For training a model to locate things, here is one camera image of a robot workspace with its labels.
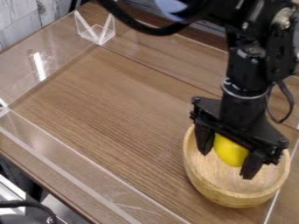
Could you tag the yellow lemon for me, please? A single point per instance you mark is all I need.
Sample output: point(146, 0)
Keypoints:
point(231, 153)

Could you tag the clear acrylic corner bracket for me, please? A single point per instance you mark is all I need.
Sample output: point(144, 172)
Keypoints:
point(98, 34)

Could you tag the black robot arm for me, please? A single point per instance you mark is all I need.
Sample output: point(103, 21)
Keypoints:
point(260, 33)

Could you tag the light wooden bowl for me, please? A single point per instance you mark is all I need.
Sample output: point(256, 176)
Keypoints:
point(218, 181)

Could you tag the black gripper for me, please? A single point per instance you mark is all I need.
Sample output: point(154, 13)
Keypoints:
point(238, 118)

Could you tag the clear acrylic enclosure walls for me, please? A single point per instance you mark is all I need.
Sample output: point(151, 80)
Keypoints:
point(94, 122)

